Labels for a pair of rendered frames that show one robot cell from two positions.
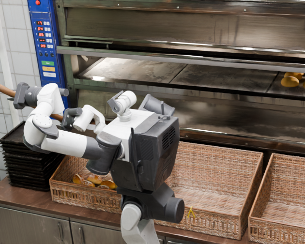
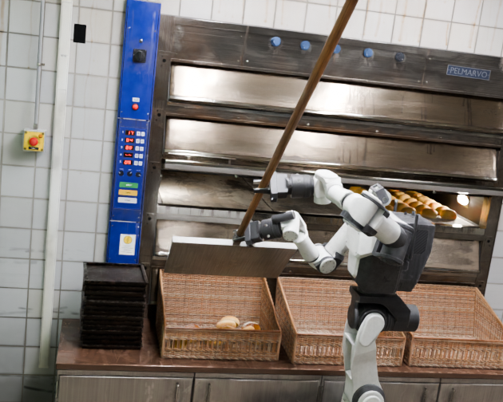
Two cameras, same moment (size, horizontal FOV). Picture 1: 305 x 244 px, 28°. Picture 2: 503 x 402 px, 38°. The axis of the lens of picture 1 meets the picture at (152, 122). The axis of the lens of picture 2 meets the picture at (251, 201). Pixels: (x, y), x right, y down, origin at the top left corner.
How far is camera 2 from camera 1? 2.38 m
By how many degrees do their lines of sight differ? 38
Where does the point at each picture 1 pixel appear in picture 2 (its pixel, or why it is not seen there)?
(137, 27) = (257, 143)
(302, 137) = not seen: hidden behind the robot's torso
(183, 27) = (310, 147)
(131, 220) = (374, 331)
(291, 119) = not seen: hidden behind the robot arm
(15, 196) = (104, 358)
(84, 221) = (216, 374)
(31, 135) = (366, 213)
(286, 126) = not seen: hidden behind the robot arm
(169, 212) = (413, 317)
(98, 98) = (184, 230)
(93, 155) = (402, 240)
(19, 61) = (78, 183)
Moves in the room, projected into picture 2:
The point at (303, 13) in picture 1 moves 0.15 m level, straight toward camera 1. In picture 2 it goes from (429, 136) to (447, 141)
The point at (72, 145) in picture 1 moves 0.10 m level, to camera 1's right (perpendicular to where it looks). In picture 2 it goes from (394, 226) to (413, 225)
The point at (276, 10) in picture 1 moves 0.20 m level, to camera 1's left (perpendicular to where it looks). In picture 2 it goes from (405, 133) to (379, 132)
